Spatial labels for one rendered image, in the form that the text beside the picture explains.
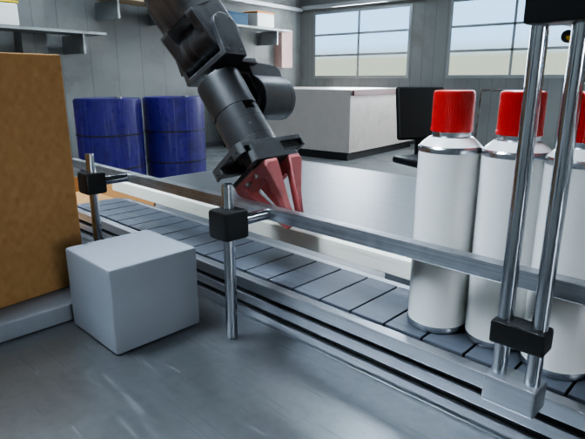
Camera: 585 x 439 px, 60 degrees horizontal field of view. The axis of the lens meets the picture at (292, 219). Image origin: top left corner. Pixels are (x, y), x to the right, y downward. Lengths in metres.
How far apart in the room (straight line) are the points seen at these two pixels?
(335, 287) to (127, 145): 4.38
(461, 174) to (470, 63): 8.52
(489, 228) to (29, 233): 0.48
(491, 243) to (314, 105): 7.04
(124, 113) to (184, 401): 4.44
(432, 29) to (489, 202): 8.84
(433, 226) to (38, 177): 0.43
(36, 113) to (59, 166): 0.06
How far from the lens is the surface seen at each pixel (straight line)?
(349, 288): 0.55
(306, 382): 0.48
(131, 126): 4.87
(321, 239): 0.60
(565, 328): 0.42
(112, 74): 7.71
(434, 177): 0.43
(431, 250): 0.43
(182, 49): 0.67
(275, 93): 0.67
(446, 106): 0.43
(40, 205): 0.64
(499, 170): 0.42
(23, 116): 0.63
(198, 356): 0.53
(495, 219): 0.42
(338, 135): 7.23
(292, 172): 0.59
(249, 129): 0.59
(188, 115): 5.08
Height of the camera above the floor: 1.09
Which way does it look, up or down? 15 degrees down
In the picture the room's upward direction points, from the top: straight up
